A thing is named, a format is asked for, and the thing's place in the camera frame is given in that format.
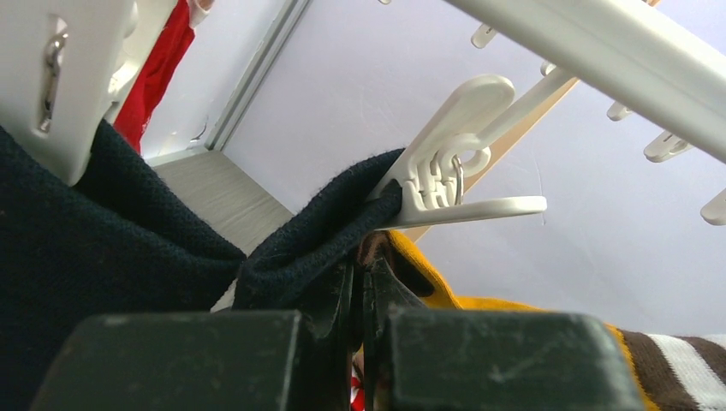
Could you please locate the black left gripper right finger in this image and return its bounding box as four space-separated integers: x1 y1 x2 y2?
361 259 644 410

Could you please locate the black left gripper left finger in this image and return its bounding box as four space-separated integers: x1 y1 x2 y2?
32 265 353 410

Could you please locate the yellow sock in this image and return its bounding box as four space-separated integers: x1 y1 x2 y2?
607 325 725 410
357 230 538 312

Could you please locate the white hanger clip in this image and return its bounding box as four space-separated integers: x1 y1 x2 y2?
1 0 176 185
369 74 547 229

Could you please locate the black sock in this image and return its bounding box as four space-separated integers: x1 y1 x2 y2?
1 122 245 410

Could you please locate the dark sock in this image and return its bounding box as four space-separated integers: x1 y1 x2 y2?
232 149 402 310

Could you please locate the red christmas sock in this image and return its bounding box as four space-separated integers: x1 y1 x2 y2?
113 0 214 153

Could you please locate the wooden clothes rack frame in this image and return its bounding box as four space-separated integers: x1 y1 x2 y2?
402 0 662 244

